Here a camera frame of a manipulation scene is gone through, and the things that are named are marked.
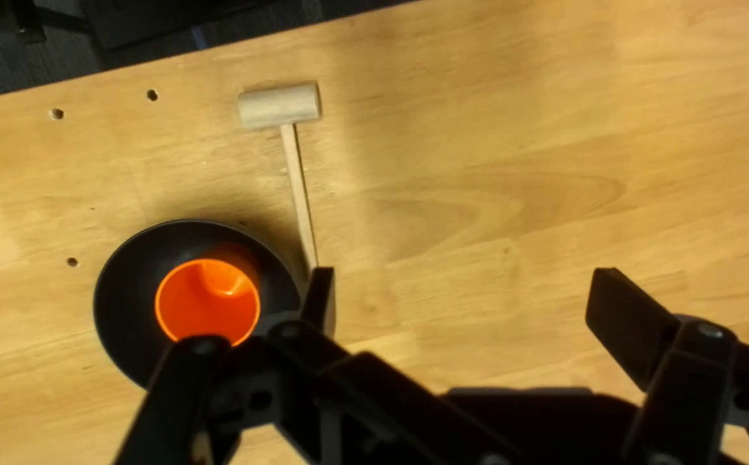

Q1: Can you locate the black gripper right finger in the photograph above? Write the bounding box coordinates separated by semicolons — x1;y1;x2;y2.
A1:
584;267;749;465

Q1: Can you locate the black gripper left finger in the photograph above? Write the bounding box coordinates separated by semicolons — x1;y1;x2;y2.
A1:
114;263;515;465

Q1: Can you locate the orange cup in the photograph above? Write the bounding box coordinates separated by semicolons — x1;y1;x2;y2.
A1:
152;250;267;348

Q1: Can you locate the wooden mallet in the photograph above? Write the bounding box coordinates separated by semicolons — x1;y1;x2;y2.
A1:
234;79;326;273

